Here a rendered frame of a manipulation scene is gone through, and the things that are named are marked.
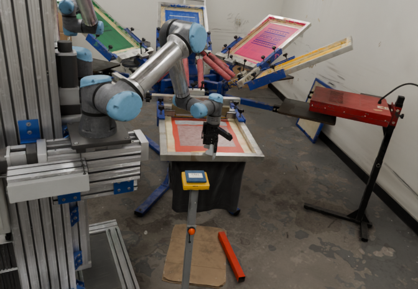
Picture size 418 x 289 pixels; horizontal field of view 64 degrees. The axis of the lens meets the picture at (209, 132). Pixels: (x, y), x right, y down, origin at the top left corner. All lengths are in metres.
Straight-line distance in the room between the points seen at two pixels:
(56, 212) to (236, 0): 5.36
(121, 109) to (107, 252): 1.35
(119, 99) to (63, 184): 0.37
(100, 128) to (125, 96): 0.22
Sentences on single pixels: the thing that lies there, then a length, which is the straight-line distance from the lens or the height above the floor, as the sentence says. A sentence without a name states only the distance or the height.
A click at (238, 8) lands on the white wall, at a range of 6.53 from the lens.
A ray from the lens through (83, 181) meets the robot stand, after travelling 1.35.
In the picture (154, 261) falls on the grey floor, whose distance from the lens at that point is 2.61.
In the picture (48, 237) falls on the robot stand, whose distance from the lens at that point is 1.88.
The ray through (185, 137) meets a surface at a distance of 2.12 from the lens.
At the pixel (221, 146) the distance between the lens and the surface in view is 2.05.
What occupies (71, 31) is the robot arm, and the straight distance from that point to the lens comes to 2.10.
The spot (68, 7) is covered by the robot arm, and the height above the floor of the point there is 1.66.
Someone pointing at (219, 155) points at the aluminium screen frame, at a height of 0.99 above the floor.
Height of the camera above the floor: 1.87
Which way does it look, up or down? 24 degrees down
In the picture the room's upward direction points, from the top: 6 degrees clockwise
